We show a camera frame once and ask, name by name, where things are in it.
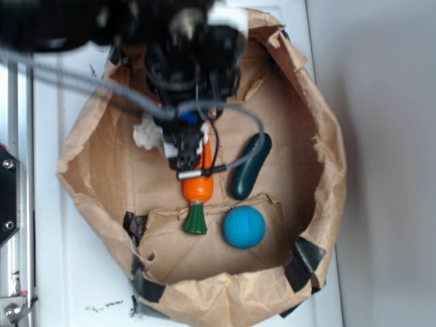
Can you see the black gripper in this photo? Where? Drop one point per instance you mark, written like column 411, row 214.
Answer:
column 192, row 56

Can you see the white paper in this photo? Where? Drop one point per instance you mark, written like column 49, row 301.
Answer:
column 147, row 134

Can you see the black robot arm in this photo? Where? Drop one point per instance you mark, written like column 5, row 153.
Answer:
column 55, row 26

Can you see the orange toy carrot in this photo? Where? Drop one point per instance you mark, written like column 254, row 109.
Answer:
column 197, row 191

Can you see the dark green toy cucumber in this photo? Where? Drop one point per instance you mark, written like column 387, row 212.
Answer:
column 245, row 175

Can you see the black tape top left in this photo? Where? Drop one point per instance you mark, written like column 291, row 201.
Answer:
column 118, row 56

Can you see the black tape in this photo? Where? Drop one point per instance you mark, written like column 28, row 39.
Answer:
column 306, row 257
column 135, row 226
column 118, row 56

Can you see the blue dimpled ball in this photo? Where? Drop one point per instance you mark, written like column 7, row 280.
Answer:
column 244, row 227

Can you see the brown paper bag tray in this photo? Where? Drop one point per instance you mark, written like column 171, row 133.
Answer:
column 300, row 191

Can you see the black tape bottom left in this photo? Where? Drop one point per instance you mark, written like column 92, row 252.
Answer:
column 135, row 226

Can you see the black tape bottom right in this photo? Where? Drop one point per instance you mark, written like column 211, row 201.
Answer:
column 306, row 257

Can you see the aluminium frame rail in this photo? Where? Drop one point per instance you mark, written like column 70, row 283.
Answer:
column 18, row 275

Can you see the black mounting bracket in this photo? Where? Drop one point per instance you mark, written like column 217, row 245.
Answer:
column 10, row 187

